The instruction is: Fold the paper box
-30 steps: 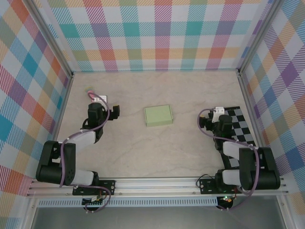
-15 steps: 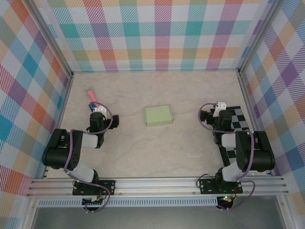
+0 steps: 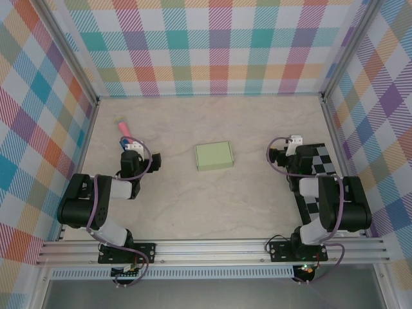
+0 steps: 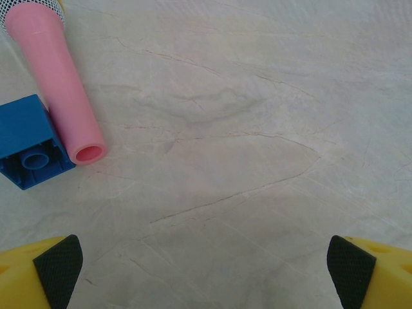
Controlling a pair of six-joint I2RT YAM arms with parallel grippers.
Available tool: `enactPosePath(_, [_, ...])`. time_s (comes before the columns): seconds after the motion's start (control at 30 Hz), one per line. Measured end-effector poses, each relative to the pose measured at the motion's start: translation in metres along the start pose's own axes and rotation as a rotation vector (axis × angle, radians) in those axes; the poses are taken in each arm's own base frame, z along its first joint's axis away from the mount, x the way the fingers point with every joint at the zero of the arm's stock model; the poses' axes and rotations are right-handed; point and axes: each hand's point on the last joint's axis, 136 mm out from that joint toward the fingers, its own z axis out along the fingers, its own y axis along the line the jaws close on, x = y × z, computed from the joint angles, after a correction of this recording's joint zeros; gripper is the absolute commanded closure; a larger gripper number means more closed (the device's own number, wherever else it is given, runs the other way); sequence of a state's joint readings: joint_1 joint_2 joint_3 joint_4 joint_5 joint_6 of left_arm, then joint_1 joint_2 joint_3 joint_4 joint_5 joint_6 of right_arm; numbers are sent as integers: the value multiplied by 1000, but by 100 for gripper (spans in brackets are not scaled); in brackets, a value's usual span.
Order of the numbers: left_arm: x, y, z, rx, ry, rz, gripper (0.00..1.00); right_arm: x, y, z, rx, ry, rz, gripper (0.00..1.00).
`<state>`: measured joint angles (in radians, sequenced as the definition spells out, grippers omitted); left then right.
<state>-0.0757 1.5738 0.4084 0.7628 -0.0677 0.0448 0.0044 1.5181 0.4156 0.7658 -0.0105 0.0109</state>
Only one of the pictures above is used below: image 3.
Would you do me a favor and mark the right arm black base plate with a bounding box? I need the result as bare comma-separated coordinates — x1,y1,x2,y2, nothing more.
268,241,329,262

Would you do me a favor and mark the black white checkerboard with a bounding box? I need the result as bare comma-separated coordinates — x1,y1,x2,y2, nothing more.
287,143,363,231

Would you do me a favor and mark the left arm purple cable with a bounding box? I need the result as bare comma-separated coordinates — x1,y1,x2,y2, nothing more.
85,135,153,288

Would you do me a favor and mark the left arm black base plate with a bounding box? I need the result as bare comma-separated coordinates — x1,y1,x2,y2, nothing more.
98,241,158,265

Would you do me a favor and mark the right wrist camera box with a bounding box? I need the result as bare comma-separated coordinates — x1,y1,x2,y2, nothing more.
288,135,303,155

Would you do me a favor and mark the slotted grey cable duct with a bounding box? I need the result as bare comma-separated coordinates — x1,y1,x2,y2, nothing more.
51,266,295,280

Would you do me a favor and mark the light green paper box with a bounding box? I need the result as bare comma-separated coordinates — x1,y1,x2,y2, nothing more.
194,140,235,173

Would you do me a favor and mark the aluminium side rail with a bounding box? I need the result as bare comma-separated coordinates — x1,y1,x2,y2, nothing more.
320,93,370,238
57,98,100,241

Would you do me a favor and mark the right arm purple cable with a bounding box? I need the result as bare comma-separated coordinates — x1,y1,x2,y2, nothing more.
265,136,346,286

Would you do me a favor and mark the wide aluminium base rail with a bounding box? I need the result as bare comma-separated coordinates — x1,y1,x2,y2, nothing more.
35,238,392,267

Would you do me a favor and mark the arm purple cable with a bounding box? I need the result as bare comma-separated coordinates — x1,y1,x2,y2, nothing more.
85,135,153,288
265,136,346,286

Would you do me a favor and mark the aluminium frame post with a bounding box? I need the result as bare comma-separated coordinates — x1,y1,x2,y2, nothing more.
320,0,387,102
37,0,100,107

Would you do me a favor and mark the pink cylinder toy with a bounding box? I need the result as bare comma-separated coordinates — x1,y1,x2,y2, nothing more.
114,116,135,138

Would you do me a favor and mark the grey metal panel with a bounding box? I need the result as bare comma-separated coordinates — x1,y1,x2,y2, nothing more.
41,278,387,309

